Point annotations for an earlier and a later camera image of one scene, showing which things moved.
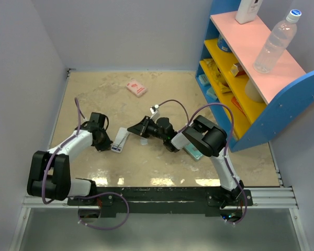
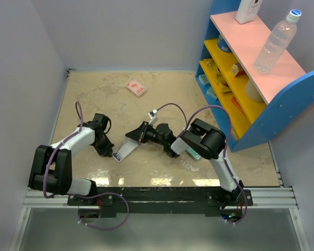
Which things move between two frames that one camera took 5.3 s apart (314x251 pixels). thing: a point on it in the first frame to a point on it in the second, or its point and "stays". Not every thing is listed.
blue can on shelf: x=222 y=45 stays
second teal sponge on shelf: x=211 y=93 stays
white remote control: x=120 y=140 to x=128 y=146
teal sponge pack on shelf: x=203 y=79 stays
